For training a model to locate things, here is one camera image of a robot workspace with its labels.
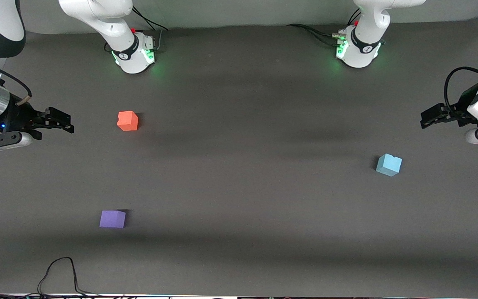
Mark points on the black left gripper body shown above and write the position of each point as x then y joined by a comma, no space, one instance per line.
459,110

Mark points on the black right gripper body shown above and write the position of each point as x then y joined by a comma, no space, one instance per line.
18,117

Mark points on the blue foam block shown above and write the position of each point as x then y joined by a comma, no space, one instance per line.
388,165

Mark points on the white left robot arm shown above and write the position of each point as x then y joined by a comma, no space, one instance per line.
361,54

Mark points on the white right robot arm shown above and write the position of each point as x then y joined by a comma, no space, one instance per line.
98,16

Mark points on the orange foam block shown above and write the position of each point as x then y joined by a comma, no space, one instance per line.
127,121

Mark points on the purple foam block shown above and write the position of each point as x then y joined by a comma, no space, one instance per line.
112,219

